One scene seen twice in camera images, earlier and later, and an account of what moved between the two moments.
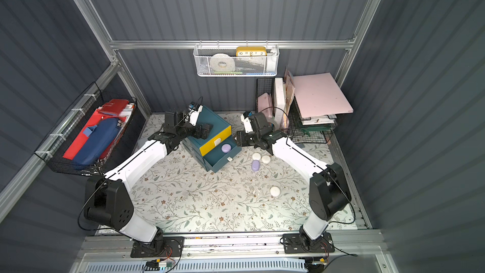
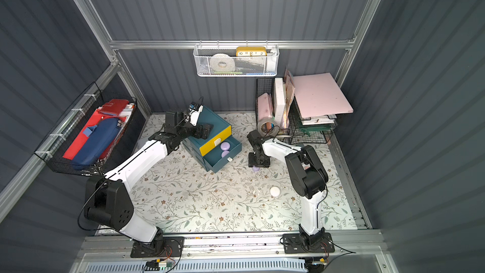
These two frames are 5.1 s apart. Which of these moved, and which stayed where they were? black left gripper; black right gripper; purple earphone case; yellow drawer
Moved: black right gripper
Stayed: black left gripper; yellow drawer; purple earphone case
